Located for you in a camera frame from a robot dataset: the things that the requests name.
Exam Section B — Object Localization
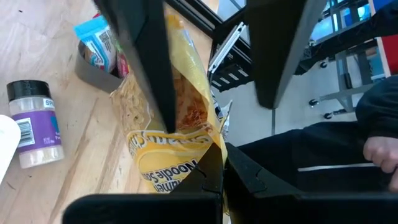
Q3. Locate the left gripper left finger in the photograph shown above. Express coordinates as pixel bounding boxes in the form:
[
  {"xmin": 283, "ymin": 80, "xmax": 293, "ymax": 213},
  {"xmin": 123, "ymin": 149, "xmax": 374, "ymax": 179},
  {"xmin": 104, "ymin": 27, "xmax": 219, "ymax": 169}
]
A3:
[{"xmin": 175, "ymin": 142, "xmax": 225, "ymax": 224}]

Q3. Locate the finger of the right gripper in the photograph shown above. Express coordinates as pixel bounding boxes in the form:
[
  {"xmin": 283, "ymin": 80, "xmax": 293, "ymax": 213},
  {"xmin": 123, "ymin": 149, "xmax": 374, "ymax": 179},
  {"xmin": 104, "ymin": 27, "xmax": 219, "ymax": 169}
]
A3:
[
  {"xmin": 92, "ymin": 0, "xmax": 178, "ymax": 134},
  {"xmin": 244, "ymin": 0, "xmax": 328, "ymax": 110}
]

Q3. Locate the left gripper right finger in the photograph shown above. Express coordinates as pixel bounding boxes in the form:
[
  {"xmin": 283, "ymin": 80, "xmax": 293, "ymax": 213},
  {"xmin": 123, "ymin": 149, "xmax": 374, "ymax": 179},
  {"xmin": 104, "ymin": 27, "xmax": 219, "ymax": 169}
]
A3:
[{"xmin": 224, "ymin": 142, "xmax": 302, "ymax": 224}]

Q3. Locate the yellow blue ramen packet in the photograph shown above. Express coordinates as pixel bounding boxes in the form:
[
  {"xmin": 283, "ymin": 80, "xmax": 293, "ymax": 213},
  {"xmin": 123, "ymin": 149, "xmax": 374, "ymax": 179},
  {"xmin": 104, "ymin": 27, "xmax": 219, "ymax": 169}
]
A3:
[{"xmin": 73, "ymin": 15, "xmax": 118, "ymax": 74}]

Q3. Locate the yellow white ramen packet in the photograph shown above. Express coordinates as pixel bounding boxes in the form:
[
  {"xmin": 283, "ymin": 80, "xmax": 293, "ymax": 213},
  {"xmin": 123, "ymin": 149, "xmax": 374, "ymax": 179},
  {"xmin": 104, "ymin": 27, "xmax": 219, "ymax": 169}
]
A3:
[{"xmin": 110, "ymin": 6, "xmax": 233, "ymax": 194}]

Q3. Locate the purple label spice jar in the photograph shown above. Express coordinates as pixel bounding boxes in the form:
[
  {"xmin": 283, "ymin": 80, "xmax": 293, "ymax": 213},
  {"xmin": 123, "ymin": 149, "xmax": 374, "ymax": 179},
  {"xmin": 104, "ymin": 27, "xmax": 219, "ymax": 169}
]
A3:
[{"xmin": 6, "ymin": 80, "xmax": 65, "ymax": 170}]

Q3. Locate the brown plastic tray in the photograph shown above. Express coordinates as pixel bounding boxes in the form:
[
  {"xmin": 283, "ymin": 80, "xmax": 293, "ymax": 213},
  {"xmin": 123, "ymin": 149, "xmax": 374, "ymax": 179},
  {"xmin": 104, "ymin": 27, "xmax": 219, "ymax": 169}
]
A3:
[{"xmin": 74, "ymin": 40, "xmax": 126, "ymax": 94}]

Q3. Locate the black desk leg bar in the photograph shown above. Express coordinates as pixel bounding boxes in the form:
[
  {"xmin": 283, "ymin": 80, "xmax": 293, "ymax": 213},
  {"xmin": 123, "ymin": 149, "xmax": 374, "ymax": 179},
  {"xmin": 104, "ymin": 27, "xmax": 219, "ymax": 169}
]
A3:
[{"xmin": 294, "ymin": 1, "xmax": 398, "ymax": 76}]

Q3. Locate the grey caster desk leg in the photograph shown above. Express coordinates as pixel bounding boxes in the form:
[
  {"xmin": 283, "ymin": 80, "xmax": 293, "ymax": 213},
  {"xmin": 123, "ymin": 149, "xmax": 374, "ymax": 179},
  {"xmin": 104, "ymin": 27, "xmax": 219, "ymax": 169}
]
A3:
[{"xmin": 307, "ymin": 49, "xmax": 376, "ymax": 121}]

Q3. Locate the person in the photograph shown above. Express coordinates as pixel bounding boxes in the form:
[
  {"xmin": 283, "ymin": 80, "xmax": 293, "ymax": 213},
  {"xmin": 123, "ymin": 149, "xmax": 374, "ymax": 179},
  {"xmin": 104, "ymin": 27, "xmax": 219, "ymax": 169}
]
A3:
[{"xmin": 238, "ymin": 74, "xmax": 398, "ymax": 194}]

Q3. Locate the red panel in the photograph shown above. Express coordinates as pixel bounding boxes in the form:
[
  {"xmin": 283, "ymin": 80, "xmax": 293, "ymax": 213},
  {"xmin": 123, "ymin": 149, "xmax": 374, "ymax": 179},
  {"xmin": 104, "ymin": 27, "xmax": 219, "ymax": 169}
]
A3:
[{"xmin": 369, "ymin": 0, "xmax": 398, "ymax": 76}]

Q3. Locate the person's hand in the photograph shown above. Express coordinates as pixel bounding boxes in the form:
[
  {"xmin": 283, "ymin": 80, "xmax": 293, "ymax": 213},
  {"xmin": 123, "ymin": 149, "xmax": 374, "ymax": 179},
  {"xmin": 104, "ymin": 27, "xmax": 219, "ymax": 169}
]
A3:
[{"xmin": 363, "ymin": 136, "xmax": 398, "ymax": 193}]

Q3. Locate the silver metal bracket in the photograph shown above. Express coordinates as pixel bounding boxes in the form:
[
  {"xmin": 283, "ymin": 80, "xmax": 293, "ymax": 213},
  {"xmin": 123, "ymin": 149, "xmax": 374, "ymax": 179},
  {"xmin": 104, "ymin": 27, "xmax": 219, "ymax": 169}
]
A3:
[{"xmin": 207, "ymin": 21, "xmax": 247, "ymax": 75}]

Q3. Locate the black table frame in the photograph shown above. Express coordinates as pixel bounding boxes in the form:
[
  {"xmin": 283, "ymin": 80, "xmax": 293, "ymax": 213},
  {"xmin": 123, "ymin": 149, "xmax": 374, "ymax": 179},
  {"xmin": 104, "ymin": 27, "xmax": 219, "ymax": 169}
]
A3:
[{"xmin": 166, "ymin": 0, "xmax": 254, "ymax": 93}]

